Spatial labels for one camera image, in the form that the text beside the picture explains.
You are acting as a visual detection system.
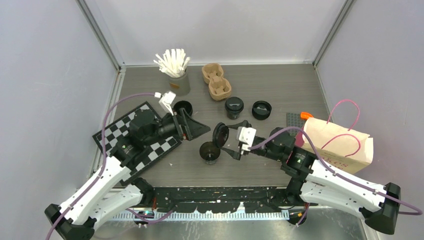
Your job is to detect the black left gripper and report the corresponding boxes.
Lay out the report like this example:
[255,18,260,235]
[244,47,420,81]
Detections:
[143,107,210,147]

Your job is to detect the black coffee lid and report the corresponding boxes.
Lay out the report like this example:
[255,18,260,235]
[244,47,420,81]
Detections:
[224,96,244,113]
[212,122,230,148]

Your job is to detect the brown cardboard cup carrier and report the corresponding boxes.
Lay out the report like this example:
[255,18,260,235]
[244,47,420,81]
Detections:
[201,63,232,101]

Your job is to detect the paper bag with pink handles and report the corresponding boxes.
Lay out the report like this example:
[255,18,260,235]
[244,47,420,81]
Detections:
[294,99,374,174]

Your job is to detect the single black coffee cup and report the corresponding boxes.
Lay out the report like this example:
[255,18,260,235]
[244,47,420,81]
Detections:
[226,110,241,120]

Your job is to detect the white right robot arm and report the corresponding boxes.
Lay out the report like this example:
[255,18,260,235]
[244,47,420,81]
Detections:
[212,120,401,235]

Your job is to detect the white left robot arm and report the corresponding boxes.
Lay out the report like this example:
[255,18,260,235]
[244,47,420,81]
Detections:
[44,108,211,240]

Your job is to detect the stack of black cups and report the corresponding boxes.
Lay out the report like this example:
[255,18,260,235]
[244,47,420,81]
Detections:
[173,100,193,116]

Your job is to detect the grey straw holder cup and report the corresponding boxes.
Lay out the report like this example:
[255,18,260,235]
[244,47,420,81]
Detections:
[168,71,191,97]

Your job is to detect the grey lego baseplate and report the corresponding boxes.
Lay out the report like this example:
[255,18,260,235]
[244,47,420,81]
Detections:
[286,112,306,128]

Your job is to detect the white paper straws bundle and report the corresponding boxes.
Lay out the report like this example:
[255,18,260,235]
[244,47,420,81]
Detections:
[153,48,191,78]

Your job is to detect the orange small object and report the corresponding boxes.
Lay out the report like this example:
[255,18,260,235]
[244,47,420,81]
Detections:
[300,111,314,121]

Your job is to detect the black white chessboard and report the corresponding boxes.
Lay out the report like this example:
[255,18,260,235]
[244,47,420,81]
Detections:
[105,101,182,186]

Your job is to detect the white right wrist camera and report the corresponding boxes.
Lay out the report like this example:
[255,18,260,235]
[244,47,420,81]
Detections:
[236,126,257,152]

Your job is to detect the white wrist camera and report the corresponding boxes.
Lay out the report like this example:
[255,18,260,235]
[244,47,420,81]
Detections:
[154,91,176,116]
[236,126,257,152]

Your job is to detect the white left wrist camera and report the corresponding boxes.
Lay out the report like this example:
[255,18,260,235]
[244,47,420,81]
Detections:
[154,91,176,116]

